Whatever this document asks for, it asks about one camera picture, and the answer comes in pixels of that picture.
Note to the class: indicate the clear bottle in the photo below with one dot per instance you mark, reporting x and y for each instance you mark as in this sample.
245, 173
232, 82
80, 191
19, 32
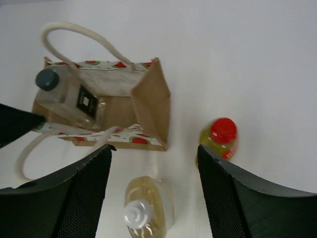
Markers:
64, 94

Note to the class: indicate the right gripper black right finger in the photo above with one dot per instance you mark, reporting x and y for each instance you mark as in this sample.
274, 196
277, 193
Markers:
241, 204

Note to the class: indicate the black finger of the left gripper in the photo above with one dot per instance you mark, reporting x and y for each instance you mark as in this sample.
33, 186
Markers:
15, 123

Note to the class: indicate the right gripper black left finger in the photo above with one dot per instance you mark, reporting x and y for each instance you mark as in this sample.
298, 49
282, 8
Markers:
63, 204

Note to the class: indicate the yellow bottle with red cap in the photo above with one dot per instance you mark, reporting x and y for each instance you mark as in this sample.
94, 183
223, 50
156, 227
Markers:
221, 136

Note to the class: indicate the burlap watermelon canvas bag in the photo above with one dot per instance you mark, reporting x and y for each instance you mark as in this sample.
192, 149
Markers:
137, 97

